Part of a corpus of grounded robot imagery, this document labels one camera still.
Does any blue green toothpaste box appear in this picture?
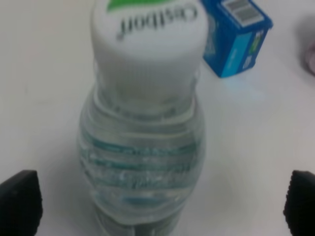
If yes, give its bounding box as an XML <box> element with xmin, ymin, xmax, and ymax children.
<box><xmin>202</xmin><ymin>0</ymin><xmax>273</xmax><ymax>78</ymax></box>

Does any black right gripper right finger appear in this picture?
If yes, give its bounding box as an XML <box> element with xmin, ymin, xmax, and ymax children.
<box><xmin>283</xmin><ymin>170</ymin><xmax>315</xmax><ymax>236</ymax></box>

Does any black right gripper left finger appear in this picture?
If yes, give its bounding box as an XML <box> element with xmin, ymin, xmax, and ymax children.
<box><xmin>0</xmin><ymin>170</ymin><xmax>43</xmax><ymax>236</ymax></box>

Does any clear plastic water bottle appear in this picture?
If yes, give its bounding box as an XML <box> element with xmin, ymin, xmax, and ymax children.
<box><xmin>77</xmin><ymin>0</ymin><xmax>208</xmax><ymax>236</ymax></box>

